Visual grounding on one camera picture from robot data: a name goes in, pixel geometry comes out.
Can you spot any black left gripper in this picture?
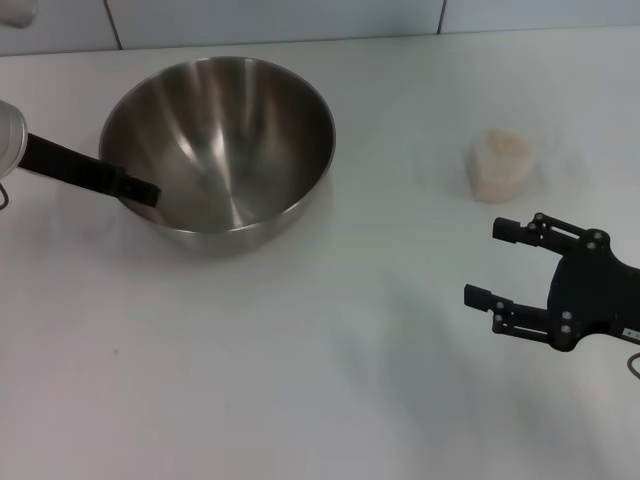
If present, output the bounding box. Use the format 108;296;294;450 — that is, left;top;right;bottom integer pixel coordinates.
22;132;162;208

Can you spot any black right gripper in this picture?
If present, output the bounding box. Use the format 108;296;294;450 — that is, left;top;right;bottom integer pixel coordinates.
463;212;640;354

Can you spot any stainless steel mixing bowl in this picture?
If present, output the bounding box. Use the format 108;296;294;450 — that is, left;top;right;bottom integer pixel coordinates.
98;55;336;259

